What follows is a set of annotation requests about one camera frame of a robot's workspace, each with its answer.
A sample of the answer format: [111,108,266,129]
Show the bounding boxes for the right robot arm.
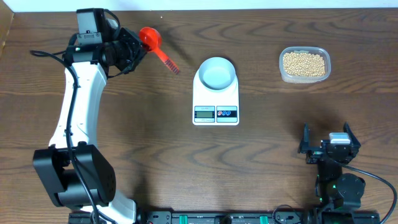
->
[298,123,366,223]

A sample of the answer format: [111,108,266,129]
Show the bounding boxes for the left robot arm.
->
[32,8,147,223]

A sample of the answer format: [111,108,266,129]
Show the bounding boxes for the soybeans in container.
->
[282,52,326,77]

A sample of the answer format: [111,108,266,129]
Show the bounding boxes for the grey round bowl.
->
[198,57,237,90]

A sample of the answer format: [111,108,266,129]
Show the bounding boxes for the cardboard panel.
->
[0,0,14,55]

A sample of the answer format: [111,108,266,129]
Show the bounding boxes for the clear plastic container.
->
[279,47,331,83]

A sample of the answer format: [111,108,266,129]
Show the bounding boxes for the white digital kitchen scale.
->
[192,71,240,126]

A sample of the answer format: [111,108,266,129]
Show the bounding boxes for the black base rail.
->
[68,210,381,224]

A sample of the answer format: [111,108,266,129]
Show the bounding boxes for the red plastic measuring scoop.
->
[139,27,180,75]

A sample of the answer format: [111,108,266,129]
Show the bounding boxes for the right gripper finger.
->
[298,123,310,154]
[343,122,361,155]

